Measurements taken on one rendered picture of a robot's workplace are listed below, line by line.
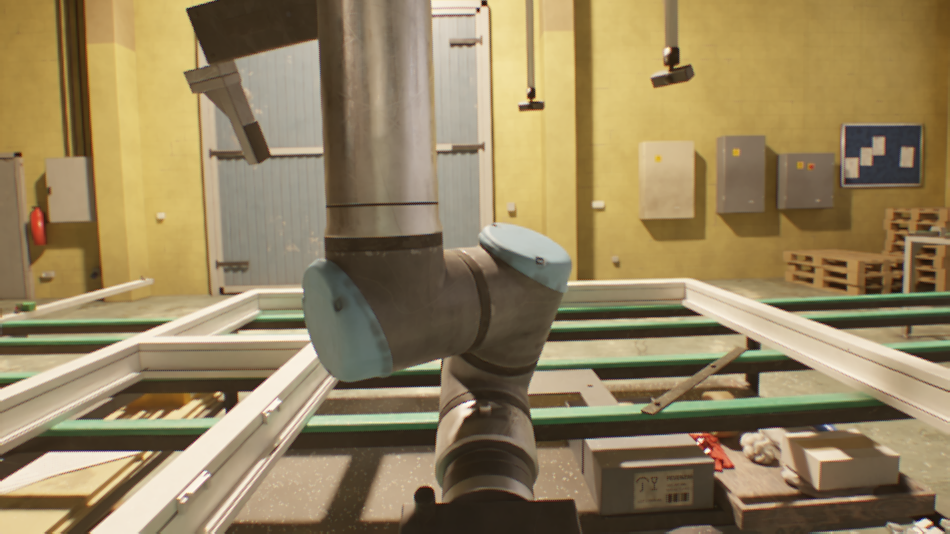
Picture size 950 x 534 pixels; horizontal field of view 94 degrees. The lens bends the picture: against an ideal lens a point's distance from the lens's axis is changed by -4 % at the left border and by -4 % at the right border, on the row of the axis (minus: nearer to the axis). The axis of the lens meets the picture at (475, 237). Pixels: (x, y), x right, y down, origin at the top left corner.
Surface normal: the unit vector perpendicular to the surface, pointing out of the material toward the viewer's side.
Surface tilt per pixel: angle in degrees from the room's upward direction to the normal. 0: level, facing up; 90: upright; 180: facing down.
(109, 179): 90
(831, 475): 90
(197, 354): 90
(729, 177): 90
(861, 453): 0
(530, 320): 112
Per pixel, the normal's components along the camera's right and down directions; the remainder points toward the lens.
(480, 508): -0.02, -0.91
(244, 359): 0.00, 0.07
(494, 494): 0.01, 0.41
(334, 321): -0.78, 0.14
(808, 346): -1.00, 0.03
